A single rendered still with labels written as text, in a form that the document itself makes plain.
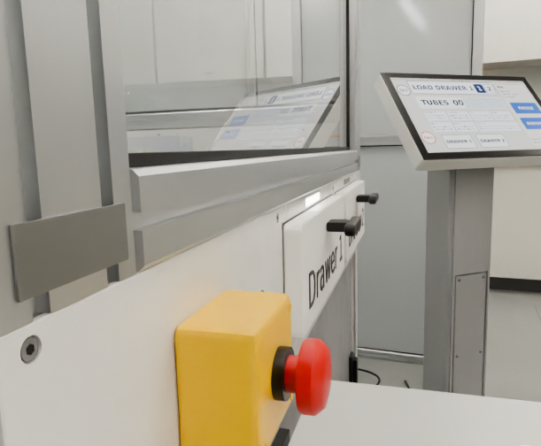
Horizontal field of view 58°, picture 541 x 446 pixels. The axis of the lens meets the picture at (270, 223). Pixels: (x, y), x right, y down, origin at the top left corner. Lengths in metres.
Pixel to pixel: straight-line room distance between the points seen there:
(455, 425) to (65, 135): 0.39
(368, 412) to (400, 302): 1.90
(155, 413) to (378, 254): 2.11
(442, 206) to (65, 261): 1.38
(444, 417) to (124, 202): 0.36
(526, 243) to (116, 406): 3.48
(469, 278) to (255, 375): 1.35
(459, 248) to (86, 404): 1.38
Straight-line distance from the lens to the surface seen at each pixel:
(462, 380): 1.67
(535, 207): 3.60
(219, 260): 0.31
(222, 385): 0.25
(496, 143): 1.46
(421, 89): 1.47
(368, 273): 2.36
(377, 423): 0.47
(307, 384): 0.26
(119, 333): 0.22
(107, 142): 0.21
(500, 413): 0.51
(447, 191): 1.49
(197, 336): 0.25
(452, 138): 1.38
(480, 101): 1.56
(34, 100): 0.18
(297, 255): 0.45
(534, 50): 3.94
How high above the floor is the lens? 1.00
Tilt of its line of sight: 9 degrees down
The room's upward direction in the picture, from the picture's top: 2 degrees counter-clockwise
